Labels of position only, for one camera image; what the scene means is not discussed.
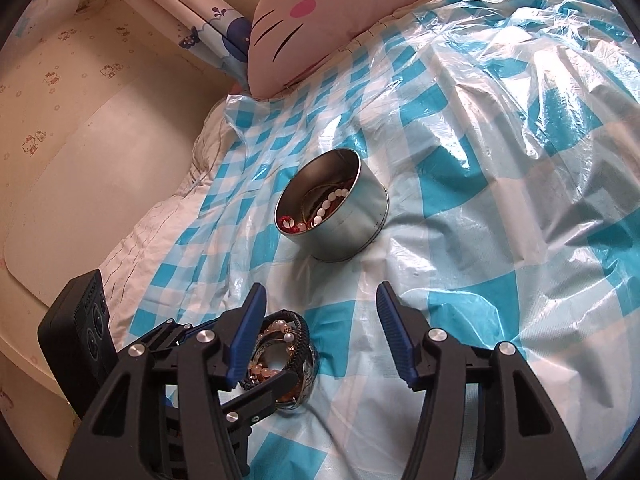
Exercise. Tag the white paper sheet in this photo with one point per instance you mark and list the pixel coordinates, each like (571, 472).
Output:
(50, 10)

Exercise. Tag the cream bed frame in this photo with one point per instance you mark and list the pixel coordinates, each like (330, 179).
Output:
(75, 200)

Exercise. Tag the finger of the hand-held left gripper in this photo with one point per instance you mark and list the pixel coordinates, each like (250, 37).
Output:
(260, 395)
(170, 334)

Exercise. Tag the whale print blue cloth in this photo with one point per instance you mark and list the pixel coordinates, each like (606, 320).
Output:
(225, 35)

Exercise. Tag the white quilt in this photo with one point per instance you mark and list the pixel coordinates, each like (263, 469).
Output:
(165, 240)

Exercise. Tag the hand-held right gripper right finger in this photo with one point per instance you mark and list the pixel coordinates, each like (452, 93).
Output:
(397, 340)

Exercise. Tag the pink cat face pillow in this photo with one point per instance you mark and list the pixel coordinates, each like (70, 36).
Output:
(350, 10)

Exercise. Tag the blue checkered plastic sheet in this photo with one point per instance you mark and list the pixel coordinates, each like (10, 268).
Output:
(475, 160)

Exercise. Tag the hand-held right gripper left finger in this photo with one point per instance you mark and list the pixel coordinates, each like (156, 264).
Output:
(245, 340)

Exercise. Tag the engraved silver bangle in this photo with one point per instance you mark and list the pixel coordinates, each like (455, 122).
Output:
(307, 375)

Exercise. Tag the round metal tin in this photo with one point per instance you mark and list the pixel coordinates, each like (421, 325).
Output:
(350, 220)

